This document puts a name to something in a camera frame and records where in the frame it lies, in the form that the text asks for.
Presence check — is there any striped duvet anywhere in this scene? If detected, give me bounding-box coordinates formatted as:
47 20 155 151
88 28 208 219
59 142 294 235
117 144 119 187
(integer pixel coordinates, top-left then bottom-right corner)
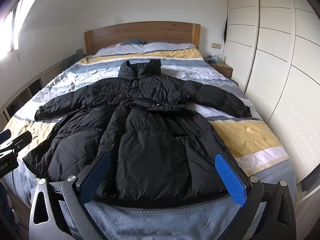
5 47 290 178

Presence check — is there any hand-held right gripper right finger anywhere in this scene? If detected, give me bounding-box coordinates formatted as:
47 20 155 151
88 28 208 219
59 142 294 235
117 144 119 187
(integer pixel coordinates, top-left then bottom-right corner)
214 151 298 240

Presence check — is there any wooden nightstand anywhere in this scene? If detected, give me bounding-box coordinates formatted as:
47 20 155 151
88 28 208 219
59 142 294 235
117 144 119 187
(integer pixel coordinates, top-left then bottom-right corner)
209 61 233 78

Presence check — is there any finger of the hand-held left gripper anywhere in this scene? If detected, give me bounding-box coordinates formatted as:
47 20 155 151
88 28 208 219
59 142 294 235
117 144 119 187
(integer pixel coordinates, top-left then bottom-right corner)
0 129 12 144
9 131 33 153

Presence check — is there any black puffer coat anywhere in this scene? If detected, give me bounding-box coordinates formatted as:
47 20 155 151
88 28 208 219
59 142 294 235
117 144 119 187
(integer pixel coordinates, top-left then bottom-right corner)
22 59 252 202

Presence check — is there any wooden headboard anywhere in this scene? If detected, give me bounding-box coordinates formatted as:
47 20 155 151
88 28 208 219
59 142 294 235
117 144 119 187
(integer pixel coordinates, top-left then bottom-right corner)
84 22 201 55

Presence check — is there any white pillow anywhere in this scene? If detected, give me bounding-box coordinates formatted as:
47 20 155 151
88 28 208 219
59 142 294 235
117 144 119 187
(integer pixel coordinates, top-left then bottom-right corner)
91 42 197 57

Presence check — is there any grey knitted cloth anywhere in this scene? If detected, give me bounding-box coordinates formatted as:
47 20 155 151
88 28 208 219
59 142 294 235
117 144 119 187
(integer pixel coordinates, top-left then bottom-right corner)
62 53 87 70

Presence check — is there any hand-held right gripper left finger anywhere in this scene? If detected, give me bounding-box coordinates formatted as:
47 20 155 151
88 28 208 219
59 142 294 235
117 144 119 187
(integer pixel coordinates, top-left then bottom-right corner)
29 151 111 240

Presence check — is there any blue bed sheet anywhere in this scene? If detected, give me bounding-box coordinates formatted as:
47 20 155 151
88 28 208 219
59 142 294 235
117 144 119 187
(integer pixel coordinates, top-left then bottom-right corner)
2 160 298 240

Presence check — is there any dark hanging cloth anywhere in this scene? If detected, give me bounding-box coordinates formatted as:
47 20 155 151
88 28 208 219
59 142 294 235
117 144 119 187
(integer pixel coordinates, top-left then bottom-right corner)
223 17 229 44

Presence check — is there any blue-grey folded cloth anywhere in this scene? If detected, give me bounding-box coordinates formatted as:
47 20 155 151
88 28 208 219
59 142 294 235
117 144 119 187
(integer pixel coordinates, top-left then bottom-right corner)
121 38 147 46

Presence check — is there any low white shelf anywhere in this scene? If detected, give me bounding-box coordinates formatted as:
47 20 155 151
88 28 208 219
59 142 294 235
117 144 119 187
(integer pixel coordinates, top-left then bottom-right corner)
0 62 65 125

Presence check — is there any window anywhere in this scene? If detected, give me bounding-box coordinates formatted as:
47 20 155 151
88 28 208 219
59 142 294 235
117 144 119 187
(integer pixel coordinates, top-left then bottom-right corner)
0 0 33 60

